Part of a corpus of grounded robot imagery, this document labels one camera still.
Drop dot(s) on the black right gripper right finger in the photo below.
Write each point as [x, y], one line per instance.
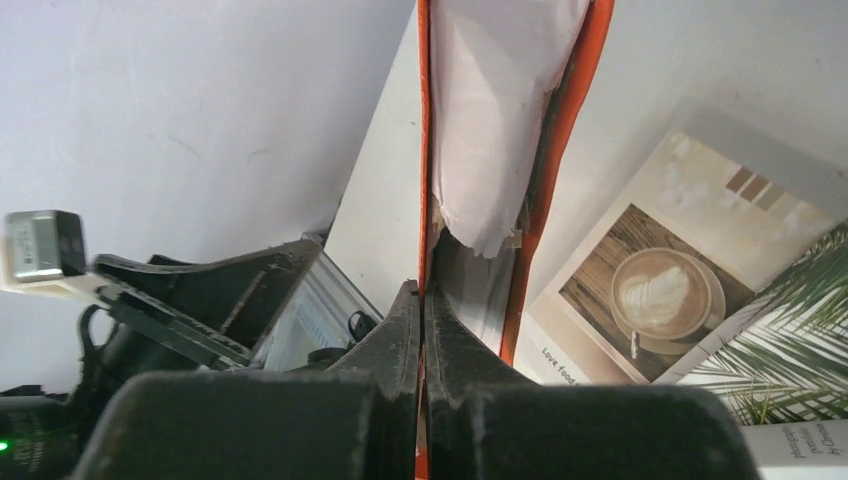
[488, 421]

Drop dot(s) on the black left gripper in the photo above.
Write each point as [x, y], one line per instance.
[212, 313]

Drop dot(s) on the orange hardcover book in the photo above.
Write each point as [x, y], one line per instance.
[502, 84]

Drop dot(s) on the palm leaf cover book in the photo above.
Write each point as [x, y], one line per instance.
[789, 363]

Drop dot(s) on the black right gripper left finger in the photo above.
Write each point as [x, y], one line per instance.
[353, 420]

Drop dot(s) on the coffee cover book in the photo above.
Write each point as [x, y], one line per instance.
[669, 270]

